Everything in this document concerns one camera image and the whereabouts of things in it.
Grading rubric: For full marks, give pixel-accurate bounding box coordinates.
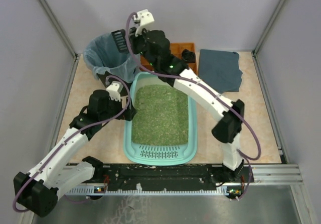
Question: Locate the black litter scoop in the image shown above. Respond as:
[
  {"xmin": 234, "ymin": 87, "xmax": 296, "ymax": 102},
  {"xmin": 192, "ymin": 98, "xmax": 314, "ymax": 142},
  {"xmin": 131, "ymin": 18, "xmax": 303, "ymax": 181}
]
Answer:
[{"xmin": 111, "ymin": 29, "xmax": 129, "ymax": 54}]

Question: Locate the teal plastic litter box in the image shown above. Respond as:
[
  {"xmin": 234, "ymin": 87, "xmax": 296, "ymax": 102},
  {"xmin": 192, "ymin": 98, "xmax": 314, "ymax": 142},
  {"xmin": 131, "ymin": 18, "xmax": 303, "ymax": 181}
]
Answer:
[{"xmin": 123, "ymin": 72, "xmax": 198, "ymax": 166}]

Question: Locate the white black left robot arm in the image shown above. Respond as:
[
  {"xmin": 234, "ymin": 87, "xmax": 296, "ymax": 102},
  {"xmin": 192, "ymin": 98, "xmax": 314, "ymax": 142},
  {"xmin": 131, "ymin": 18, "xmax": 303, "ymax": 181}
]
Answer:
[{"xmin": 12, "ymin": 90, "xmax": 135, "ymax": 217}]

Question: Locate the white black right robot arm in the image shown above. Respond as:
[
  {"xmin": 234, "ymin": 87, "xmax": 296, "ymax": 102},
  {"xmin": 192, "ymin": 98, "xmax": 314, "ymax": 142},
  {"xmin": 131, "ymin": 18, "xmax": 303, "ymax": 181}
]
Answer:
[{"xmin": 125, "ymin": 27, "xmax": 245, "ymax": 176}]

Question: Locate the green cat litter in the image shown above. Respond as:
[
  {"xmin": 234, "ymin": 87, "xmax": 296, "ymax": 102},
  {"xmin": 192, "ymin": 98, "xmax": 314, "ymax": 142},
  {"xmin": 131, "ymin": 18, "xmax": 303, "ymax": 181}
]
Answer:
[{"xmin": 132, "ymin": 85, "xmax": 189, "ymax": 146}]

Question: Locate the black trash bin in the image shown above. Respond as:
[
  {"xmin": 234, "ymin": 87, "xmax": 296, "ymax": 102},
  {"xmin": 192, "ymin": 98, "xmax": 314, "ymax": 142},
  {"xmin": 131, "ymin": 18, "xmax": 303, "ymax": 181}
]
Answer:
[{"xmin": 96, "ymin": 71, "xmax": 132, "ymax": 89}]

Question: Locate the orange compartment tray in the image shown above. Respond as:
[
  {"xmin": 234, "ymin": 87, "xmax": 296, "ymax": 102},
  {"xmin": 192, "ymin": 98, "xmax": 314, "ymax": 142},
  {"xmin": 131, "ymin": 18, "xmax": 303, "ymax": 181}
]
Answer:
[{"xmin": 140, "ymin": 43, "xmax": 196, "ymax": 86}]

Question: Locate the blue plastic bin liner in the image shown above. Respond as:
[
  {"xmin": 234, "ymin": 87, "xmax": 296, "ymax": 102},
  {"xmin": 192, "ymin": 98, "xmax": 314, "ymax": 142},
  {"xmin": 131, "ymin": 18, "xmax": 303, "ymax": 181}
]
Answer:
[{"xmin": 83, "ymin": 34, "xmax": 139, "ymax": 83}]

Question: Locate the blue-grey folded cloth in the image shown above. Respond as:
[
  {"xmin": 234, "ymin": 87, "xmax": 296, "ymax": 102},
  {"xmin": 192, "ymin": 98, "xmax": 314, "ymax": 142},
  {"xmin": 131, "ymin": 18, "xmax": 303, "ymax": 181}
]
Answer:
[{"xmin": 198, "ymin": 49, "xmax": 243, "ymax": 93}]

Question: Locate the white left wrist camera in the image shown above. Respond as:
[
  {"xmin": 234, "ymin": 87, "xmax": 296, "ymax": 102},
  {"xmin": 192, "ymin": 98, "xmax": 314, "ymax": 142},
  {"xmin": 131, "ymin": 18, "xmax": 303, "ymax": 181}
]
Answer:
[{"xmin": 106, "ymin": 81, "xmax": 123, "ymax": 102}]

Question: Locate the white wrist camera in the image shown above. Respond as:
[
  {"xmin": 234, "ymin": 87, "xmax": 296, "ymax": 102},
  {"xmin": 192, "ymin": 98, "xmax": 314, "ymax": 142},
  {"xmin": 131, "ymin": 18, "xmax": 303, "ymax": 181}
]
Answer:
[
  {"xmin": 132, "ymin": 9, "xmax": 154, "ymax": 37},
  {"xmin": 106, "ymin": 81, "xmax": 123, "ymax": 102}
]

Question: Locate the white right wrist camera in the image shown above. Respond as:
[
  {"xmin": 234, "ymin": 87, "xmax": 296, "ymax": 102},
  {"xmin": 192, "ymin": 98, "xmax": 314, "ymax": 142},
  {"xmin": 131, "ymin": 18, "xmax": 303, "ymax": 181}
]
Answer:
[{"xmin": 132, "ymin": 9, "xmax": 154, "ymax": 37}]

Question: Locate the black cable coil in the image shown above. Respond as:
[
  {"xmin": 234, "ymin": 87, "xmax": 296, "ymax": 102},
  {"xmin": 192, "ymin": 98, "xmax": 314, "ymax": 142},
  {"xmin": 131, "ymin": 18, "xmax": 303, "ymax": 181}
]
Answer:
[{"xmin": 182, "ymin": 49, "xmax": 196, "ymax": 63}]

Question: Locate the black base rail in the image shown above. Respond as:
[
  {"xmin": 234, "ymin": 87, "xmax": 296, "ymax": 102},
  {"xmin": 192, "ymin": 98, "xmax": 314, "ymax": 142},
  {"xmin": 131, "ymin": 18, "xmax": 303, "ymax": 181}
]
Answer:
[{"xmin": 84, "ymin": 164, "xmax": 254, "ymax": 191}]

